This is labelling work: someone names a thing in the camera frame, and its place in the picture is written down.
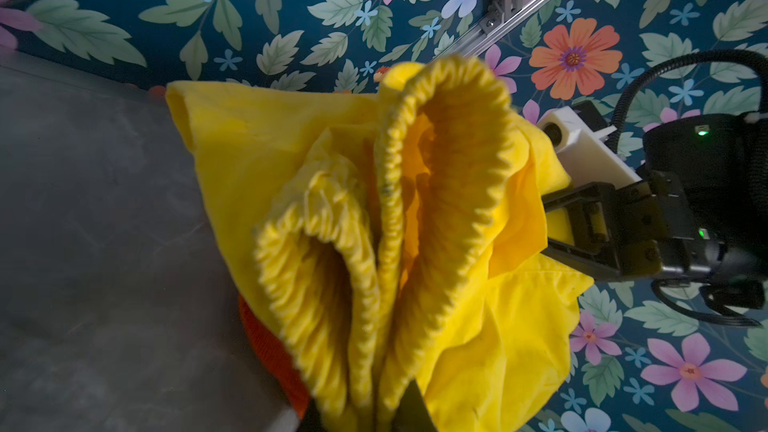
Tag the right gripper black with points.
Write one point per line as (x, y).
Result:
(644, 230)

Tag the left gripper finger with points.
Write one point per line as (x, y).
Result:
(412, 414)

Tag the orange shorts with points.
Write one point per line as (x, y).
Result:
(271, 353)

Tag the yellow shorts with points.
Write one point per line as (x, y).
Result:
(392, 239)

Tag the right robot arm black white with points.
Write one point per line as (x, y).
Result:
(694, 213)

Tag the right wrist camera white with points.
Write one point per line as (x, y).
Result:
(583, 152)

